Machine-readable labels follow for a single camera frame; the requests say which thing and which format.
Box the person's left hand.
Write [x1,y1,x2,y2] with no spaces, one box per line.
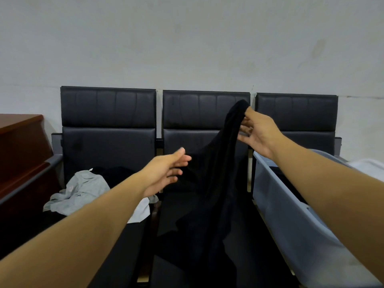
[139,147,192,198]

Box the person's right hand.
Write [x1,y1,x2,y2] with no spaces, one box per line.
[237,106,286,161]

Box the black garment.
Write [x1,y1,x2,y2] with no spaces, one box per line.
[90,166,137,189]
[156,99,251,288]
[268,166,307,204]

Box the grey tank top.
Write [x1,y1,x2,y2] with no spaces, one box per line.
[43,170,160,224]

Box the blue-grey plastic bin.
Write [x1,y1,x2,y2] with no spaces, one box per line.
[252,149,382,288]

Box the white bin lid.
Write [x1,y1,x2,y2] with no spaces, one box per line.
[348,158,384,183]

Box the person's right forearm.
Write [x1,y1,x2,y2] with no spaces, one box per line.
[270,134,384,284]

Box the person's left forearm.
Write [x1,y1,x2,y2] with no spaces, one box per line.
[0,172,148,288]

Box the black leather bench chair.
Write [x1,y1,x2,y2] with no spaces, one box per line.
[150,90,300,288]
[51,86,158,288]
[251,92,339,192]

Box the brown wooden cabinet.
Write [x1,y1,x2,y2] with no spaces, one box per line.
[0,114,64,258]

